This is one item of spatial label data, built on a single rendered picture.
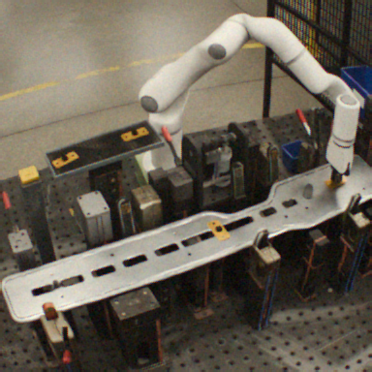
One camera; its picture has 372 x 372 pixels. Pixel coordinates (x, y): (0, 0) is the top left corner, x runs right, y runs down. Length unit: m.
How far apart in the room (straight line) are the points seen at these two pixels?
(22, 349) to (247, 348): 0.76
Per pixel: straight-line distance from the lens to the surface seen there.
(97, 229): 1.81
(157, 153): 2.31
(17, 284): 1.77
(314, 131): 2.07
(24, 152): 3.93
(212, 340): 1.96
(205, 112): 4.11
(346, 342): 2.02
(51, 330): 1.57
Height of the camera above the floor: 2.32
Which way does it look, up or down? 41 degrees down
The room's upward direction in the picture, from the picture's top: straight up
